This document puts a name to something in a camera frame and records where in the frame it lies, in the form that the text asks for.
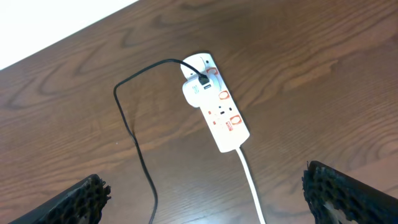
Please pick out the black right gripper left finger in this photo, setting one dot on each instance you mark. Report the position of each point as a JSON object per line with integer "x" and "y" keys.
{"x": 82, "y": 203}

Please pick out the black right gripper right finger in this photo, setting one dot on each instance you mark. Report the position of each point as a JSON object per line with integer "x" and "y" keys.
{"x": 334, "y": 197}

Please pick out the white power strip red switches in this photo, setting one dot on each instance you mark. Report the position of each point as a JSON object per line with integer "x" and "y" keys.
{"x": 220, "y": 112}

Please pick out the white charger adapter plug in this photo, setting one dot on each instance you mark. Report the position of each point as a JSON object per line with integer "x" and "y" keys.
{"x": 196, "y": 93}

